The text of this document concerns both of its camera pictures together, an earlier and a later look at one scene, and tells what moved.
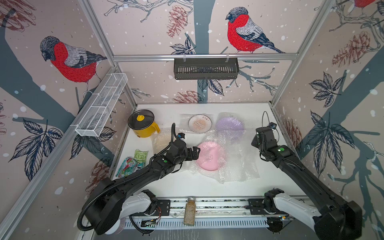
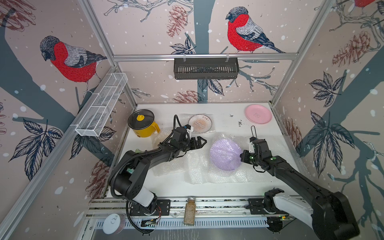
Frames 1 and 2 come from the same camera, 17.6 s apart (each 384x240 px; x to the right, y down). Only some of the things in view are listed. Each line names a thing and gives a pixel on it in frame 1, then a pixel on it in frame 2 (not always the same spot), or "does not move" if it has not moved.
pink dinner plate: [212, 156] → [258, 114]
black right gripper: [254, 140] → [244, 157]
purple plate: [230, 126] → [225, 153]
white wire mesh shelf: [101, 105] does not move
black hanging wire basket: [206, 68] does not move
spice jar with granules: [189, 215] does not move
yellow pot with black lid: [142, 121] does not move
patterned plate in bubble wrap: [196, 123] does not move
